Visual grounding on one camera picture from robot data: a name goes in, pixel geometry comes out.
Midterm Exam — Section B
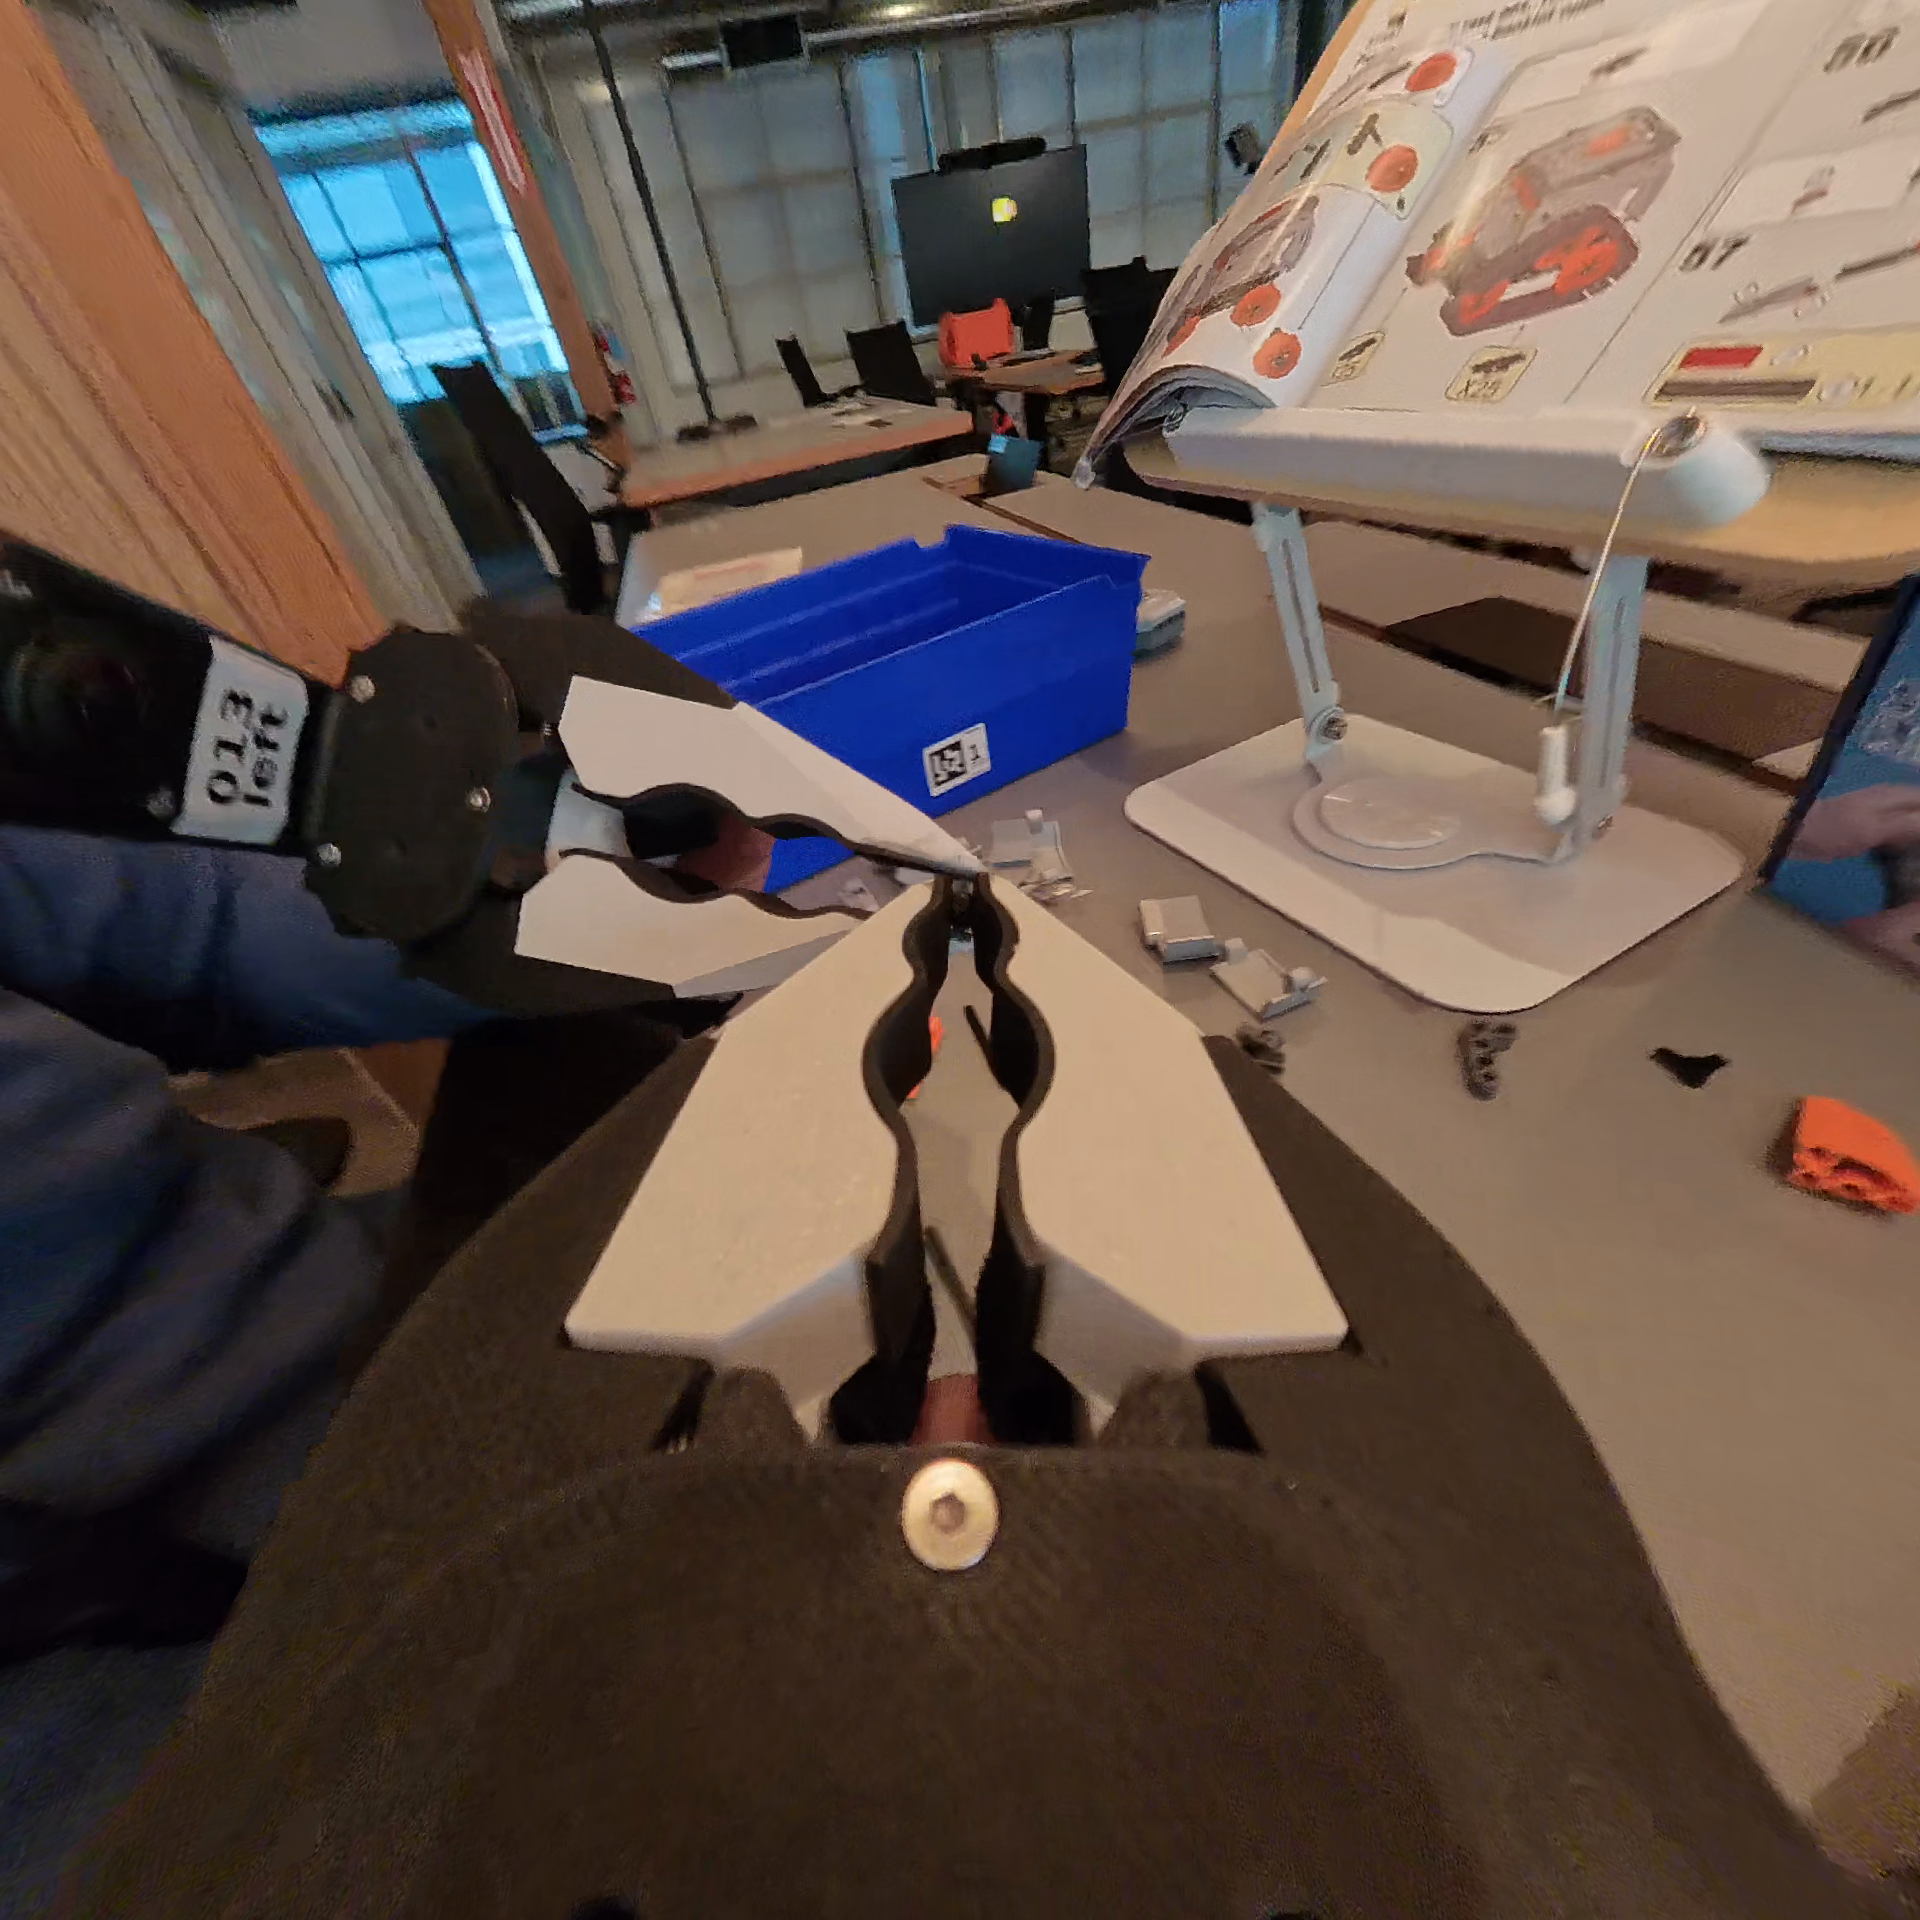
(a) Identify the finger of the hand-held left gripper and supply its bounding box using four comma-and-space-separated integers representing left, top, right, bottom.
553, 677, 987, 881
513, 844, 874, 1002

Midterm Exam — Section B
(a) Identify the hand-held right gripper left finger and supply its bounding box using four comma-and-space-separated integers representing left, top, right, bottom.
570, 881, 945, 1446

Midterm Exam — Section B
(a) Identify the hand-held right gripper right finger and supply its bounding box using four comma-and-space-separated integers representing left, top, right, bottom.
974, 877, 1349, 1446

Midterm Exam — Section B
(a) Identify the person's left forearm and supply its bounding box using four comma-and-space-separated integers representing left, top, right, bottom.
0, 817, 504, 1080

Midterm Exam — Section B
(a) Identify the person's left hand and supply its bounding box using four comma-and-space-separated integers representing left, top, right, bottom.
678, 821, 780, 899

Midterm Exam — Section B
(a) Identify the white sheet red print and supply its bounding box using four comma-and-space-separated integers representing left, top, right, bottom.
648, 548, 807, 621

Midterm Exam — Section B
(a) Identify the blue storage bin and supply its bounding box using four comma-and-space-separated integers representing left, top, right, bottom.
633, 521, 1153, 899

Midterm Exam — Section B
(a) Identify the grey curved panel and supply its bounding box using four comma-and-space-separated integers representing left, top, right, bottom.
1210, 946, 1334, 1019

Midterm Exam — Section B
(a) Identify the grey block panel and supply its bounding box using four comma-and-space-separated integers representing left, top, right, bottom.
1136, 895, 1252, 966

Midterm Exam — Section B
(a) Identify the wooden office desk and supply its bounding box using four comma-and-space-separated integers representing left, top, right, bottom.
620, 399, 978, 517

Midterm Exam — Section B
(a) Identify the person's blue clothing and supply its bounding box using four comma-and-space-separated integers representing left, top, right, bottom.
0, 1035, 400, 1651

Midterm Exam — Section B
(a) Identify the orange brick with holes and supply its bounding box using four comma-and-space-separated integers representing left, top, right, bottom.
1782, 1094, 1920, 1217

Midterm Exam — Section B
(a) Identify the blue toy box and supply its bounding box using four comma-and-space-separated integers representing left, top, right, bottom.
1761, 575, 1920, 971

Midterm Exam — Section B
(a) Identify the instruction booklet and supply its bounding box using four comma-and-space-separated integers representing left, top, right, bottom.
1068, 0, 1920, 489

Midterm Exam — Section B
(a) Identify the wall monitor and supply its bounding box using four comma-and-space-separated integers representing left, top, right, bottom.
891, 139, 1095, 325

